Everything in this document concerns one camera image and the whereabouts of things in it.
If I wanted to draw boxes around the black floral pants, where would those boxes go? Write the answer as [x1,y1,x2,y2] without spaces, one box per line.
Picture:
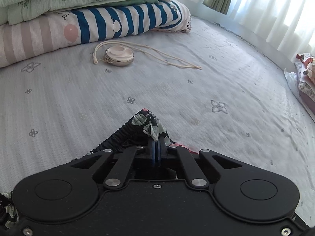
[1,109,195,230]

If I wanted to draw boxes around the grey patterned bed sheet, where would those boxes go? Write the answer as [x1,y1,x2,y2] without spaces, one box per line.
[1,18,314,226]

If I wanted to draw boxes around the pink round portable fan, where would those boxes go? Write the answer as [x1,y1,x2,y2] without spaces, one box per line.
[104,45,134,67]

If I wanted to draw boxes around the white bottom pillow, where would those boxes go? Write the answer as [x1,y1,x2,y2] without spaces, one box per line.
[283,61,314,121]

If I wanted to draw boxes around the floral top pillow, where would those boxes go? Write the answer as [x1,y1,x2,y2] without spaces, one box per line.
[296,53,315,83]

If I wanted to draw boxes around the blue striped folded blanket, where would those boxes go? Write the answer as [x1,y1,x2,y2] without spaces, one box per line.
[1,0,191,68]

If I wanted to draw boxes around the white sheer curtain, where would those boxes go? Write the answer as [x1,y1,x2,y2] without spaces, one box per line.
[162,0,315,65]

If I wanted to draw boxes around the beige lanyard cord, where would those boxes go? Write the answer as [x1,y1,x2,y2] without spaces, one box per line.
[92,41,202,70]

